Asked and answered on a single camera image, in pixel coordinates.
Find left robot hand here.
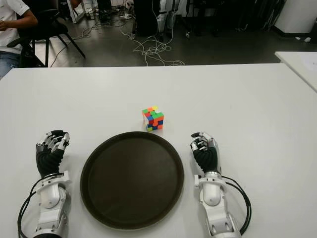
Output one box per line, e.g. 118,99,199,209
35,129,71,178

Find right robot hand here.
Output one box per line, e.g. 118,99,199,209
189,131,222,174

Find multicoloured Rubik's cube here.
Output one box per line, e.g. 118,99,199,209
141,106,165,132

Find dark brown round plate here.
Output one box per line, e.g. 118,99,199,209
79,131,185,229

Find white side table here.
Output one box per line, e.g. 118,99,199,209
274,51,317,94

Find person in white shirt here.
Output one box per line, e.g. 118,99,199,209
0,0,39,79

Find black chair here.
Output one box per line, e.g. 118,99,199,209
7,0,86,67

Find white humanoid robot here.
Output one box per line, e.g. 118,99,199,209
157,0,181,40

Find black cabinet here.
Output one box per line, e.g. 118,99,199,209
133,0,160,37

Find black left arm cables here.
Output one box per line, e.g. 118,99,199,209
17,178,44,236

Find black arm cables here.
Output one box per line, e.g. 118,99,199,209
17,178,44,236
220,175,252,235

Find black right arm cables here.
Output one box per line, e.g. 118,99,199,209
220,175,252,235

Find tangled white floor cable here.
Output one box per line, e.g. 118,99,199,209
118,24,185,66

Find white frame desk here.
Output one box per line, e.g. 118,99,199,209
66,0,92,23

